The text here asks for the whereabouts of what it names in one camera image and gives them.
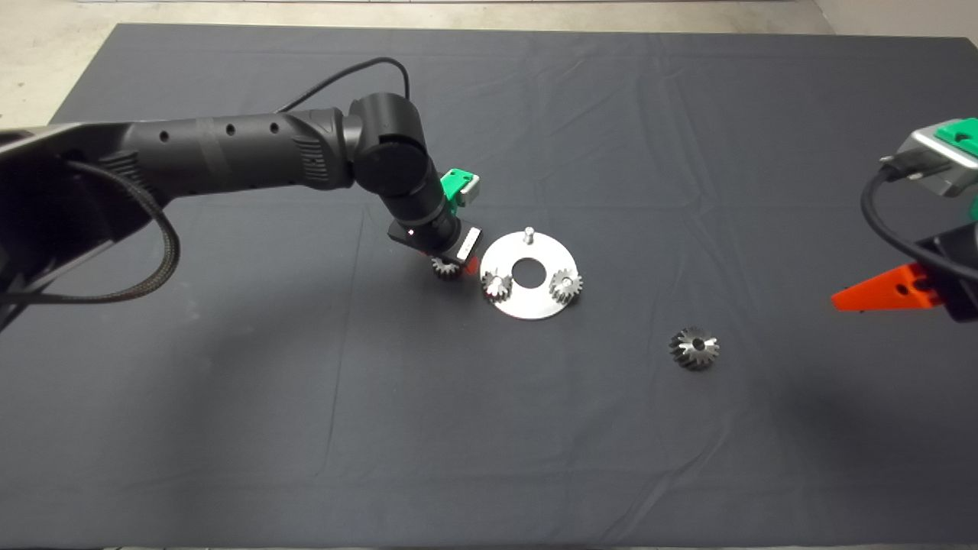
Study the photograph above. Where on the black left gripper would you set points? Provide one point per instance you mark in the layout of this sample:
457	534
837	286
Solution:
458	248

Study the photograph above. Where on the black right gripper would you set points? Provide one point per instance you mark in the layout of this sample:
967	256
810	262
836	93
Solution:
963	260

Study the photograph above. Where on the small steel gear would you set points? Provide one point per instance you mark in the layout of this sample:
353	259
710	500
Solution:
497	286
445	269
566	286

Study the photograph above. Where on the larger steel gear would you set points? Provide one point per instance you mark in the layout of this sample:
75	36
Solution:
684	355

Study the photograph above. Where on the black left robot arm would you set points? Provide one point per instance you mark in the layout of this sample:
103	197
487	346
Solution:
229	153

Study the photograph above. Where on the round metal plate with hole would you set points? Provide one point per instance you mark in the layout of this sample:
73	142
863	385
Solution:
535	305

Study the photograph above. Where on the dark grey table cloth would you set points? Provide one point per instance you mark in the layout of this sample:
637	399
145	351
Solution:
382	420

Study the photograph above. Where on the black braided left arm sleeve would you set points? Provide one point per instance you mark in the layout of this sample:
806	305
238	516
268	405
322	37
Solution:
175	248

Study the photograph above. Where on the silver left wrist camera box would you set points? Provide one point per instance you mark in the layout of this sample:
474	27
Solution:
471	191

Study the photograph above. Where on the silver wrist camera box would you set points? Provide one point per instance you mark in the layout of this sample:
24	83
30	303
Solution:
940	164
471	191

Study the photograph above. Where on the green left camera mount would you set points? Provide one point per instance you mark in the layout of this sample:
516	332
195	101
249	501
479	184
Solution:
453	183

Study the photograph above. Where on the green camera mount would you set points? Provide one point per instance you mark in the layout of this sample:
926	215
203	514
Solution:
961	136
453	183

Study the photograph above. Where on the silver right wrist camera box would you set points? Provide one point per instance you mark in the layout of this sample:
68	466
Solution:
940	164

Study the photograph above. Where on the green right camera mount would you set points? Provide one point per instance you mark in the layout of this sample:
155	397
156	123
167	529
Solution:
961	136

